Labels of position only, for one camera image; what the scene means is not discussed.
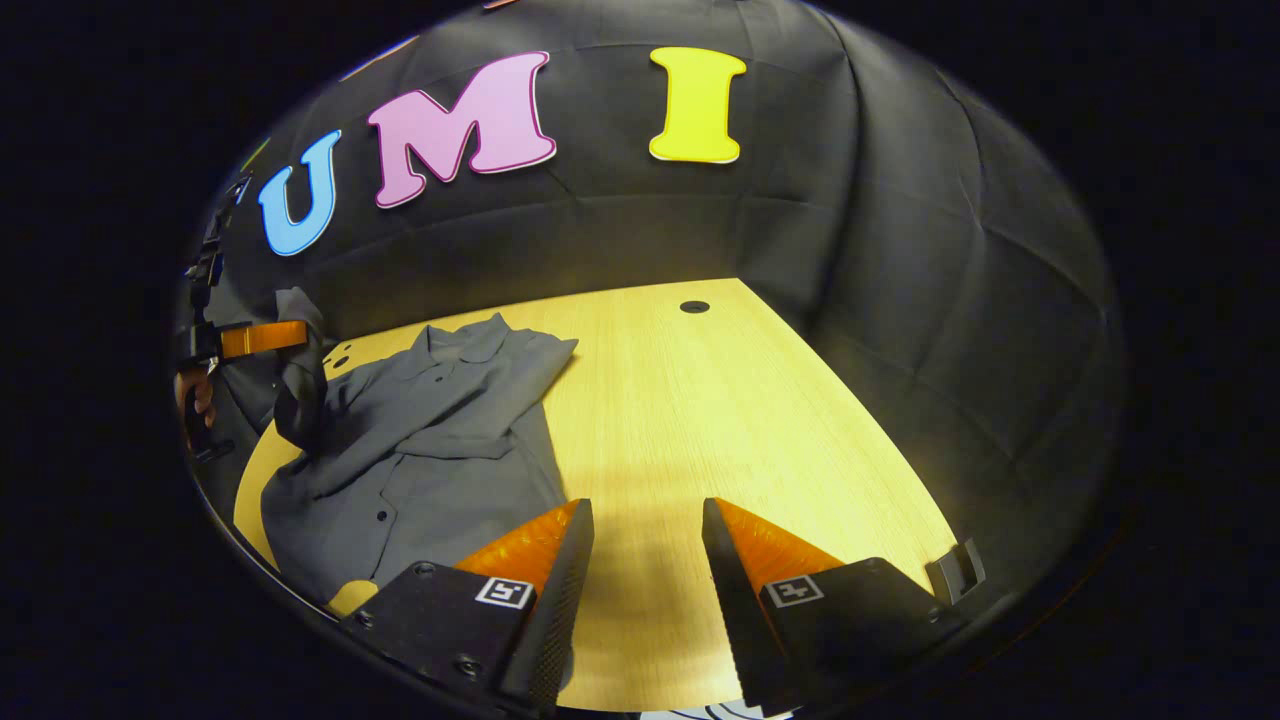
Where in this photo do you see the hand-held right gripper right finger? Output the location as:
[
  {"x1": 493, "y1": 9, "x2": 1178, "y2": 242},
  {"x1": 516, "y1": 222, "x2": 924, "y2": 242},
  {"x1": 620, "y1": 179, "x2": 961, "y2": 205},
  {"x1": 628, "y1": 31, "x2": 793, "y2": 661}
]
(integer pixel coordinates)
[{"x1": 700, "y1": 496, "x2": 966, "y2": 716}]

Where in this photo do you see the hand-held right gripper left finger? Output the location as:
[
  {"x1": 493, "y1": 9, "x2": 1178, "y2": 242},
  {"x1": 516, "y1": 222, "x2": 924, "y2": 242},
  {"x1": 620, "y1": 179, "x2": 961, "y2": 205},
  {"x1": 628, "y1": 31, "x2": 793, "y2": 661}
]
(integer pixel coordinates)
[{"x1": 338, "y1": 497, "x2": 597, "y2": 716}]

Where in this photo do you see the grey button shirt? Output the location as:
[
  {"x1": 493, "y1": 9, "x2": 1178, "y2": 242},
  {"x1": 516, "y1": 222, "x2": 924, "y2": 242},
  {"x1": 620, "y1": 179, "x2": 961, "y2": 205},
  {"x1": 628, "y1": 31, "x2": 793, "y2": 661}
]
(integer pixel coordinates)
[{"x1": 260, "y1": 287, "x2": 581, "y2": 606}]

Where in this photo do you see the grey table edge clamp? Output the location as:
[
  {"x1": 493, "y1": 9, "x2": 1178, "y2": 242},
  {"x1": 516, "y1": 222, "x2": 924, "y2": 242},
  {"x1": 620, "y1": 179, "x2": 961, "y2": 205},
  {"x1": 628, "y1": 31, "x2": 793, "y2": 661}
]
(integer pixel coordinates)
[{"x1": 925, "y1": 540, "x2": 987, "y2": 605}]

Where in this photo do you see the black backdrop cloth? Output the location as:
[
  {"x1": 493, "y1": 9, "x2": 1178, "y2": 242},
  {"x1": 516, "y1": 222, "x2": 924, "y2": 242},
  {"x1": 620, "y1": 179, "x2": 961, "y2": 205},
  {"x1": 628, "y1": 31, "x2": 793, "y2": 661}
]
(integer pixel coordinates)
[{"x1": 185, "y1": 0, "x2": 1126, "y2": 601}]

